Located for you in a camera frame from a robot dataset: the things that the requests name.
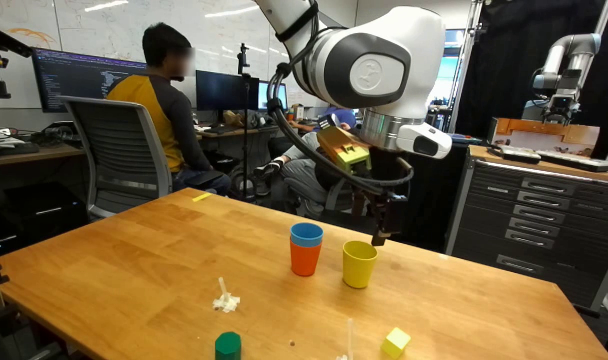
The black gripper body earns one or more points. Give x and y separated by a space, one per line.
391 196

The yellow plastic cup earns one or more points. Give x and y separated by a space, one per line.
359 270

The blue plastic cup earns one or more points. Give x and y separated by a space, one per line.
307 235

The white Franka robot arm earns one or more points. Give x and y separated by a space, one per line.
377 66

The silver background robot arm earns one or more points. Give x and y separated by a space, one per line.
565 60

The orange plastic cup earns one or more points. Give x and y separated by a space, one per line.
305 260

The yellow cube block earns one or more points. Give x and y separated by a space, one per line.
396 342

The black flat keyboard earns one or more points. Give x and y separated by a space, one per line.
576 160
517 155

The grey drawer cabinet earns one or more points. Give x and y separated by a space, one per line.
536 221

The black tripod stand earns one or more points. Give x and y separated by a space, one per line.
245 133

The small lit computer monitor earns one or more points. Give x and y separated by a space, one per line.
266 96

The orange cardboard box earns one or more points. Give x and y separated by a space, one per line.
544 133

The white plastic jack piece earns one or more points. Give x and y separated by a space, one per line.
227 304

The black hanging curtain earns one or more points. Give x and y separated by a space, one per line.
504 60

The yellow tape strip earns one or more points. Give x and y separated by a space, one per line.
203 196

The wooden office desk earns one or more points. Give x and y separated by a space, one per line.
216 133

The green cylinder block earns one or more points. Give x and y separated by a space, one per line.
229 347

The black computer monitor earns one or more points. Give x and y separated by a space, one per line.
225 90

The person in yellow dark sweater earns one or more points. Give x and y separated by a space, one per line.
160 113

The wide dark computer monitor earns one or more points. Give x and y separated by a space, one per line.
76 80

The tan wrist camera mount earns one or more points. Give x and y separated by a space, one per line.
344 150

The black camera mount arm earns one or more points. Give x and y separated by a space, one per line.
0 42

